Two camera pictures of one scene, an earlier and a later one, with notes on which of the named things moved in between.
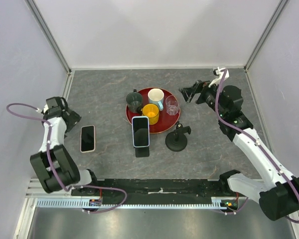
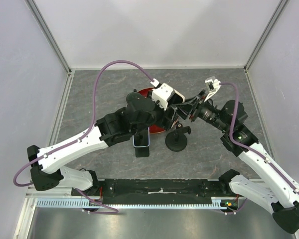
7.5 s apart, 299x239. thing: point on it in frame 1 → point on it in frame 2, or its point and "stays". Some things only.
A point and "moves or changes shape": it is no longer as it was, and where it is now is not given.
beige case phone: [87, 142] moves or changes shape
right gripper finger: [188, 92] → [184, 110]
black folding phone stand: [142, 152] stays
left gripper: [74, 118] → [168, 121]
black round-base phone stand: [176, 141] stays
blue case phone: [140, 131] stays
